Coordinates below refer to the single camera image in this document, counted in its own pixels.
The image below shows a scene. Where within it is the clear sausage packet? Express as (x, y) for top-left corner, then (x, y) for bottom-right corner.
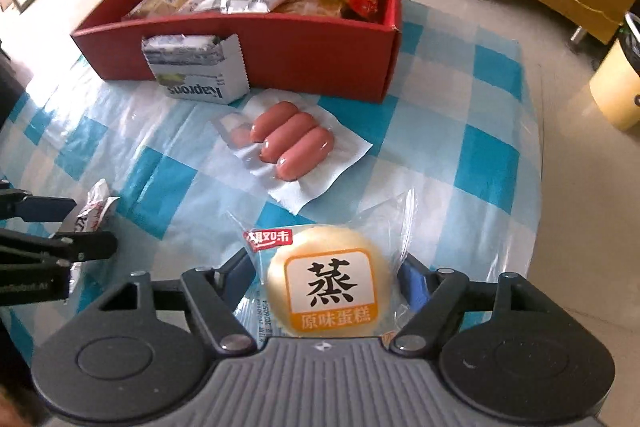
(210, 88), (373, 214)

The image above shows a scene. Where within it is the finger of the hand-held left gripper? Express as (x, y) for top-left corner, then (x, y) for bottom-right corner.
(0, 228), (119, 277)
(0, 188), (79, 225)

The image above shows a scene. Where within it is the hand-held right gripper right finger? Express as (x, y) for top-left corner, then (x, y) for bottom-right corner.
(389, 251), (547, 354)

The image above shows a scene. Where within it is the clear waffle cookie packet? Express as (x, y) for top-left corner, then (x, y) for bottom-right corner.
(272, 0), (352, 20)

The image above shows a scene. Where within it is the white wafer packet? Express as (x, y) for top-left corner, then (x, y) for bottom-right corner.
(141, 32), (251, 104)

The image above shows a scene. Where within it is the blue white checked tablecloth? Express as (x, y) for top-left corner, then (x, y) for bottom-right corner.
(0, 0), (545, 358)

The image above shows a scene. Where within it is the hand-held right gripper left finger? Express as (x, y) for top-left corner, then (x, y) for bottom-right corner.
(99, 249), (257, 354)

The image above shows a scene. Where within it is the white crinkled snack packet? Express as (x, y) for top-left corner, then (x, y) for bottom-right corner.
(64, 178), (121, 294)

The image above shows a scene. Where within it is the red cardboard box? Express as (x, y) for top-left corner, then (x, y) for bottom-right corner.
(70, 0), (403, 104)

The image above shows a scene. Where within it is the steamed cake packet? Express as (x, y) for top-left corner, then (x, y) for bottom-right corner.
(225, 189), (418, 348)

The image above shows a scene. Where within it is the yellow bin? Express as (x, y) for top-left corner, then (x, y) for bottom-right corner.
(589, 11), (640, 134)

